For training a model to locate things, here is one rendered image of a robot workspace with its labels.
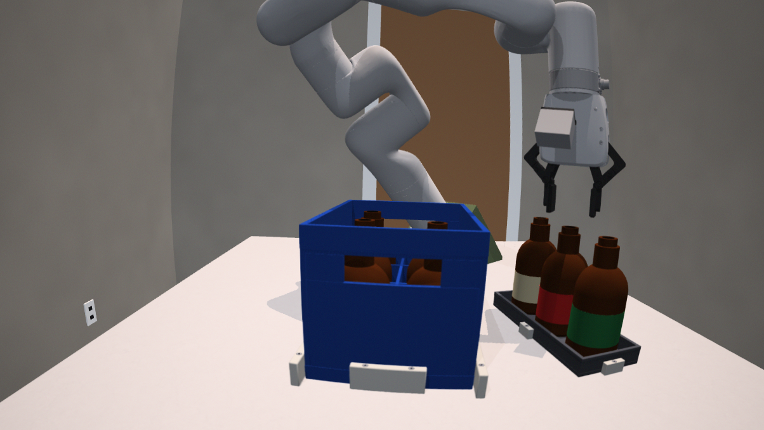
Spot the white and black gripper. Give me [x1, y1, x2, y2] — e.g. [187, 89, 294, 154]
[524, 88, 626, 218]

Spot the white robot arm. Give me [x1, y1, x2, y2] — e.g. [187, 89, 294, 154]
[256, 0, 610, 203]

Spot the blue crate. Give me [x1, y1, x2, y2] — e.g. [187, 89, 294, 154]
[299, 200, 491, 389]

